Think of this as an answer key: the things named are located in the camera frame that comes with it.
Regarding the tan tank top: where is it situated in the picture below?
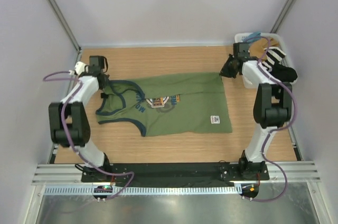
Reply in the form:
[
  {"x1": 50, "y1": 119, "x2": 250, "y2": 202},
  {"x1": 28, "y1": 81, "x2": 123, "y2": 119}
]
[{"x1": 249, "y1": 38, "x2": 279, "y2": 58}]

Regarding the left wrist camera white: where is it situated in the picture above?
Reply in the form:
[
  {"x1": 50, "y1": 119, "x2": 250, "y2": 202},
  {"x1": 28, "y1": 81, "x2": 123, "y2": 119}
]
[{"x1": 68, "y1": 61, "x2": 87, "y2": 76}]

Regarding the black white striped tank top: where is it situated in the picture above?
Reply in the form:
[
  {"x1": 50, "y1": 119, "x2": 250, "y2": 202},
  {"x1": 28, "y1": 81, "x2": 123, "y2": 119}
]
[{"x1": 262, "y1": 46, "x2": 286, "y2": 72}]

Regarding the white plastic laundry basket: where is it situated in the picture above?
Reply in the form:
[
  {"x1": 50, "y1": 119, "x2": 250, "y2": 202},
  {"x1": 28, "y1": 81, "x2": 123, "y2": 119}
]
[{"x1": 234, "y1": 33, "x2": 297, "y2": 85}]

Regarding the white slotted cable duct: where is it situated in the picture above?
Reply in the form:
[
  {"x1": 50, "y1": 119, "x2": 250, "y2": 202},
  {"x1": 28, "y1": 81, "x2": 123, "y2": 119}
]
[{"x1": 44, "y1": 184, "x2": 242, "y2": 196}]

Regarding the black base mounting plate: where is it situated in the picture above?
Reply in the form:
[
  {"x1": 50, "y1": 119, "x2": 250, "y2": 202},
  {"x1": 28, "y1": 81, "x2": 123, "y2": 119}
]
[{"x1": 75, "y1": 161, "x2": 269, "y2": 188}]

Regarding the left aluminium corner post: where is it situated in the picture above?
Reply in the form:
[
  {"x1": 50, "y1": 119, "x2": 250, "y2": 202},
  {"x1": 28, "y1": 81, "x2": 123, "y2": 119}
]
[{"x1": 46, "y1": 0, "x2": 81, "y2": 53}]

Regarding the aluminium corner post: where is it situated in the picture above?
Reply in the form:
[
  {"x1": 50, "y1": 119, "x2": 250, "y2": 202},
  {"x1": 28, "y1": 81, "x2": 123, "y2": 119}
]
[
  {"x1": 270, "y1": 0, "x2": 314, "y2": 34},
  {"x1": 46, "y1": 0, "x2": 81, "y2": 53}
]

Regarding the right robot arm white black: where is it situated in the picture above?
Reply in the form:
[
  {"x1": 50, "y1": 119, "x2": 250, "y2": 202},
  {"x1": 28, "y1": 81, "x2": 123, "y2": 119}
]
[{"x1": 220, "y1": 42, "x2": 293, "y2": 180}]

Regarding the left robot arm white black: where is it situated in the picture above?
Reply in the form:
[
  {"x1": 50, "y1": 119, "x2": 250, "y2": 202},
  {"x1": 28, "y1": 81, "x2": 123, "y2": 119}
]
[{"x1": 43, "y1": 55, "x2": 112, "y2": 182}]

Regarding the green tank top blue trim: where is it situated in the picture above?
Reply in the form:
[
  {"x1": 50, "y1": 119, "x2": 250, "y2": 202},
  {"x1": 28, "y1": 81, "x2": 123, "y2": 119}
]
[{"x1": 96, "y1": 72, "x2": 232, "y2": 137}]

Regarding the right aluminium corner post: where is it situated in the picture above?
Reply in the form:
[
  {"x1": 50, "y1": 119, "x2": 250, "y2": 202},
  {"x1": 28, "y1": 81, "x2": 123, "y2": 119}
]
[{"x1": 270, "y1": 0, "x2": 314, "y2": 34}]

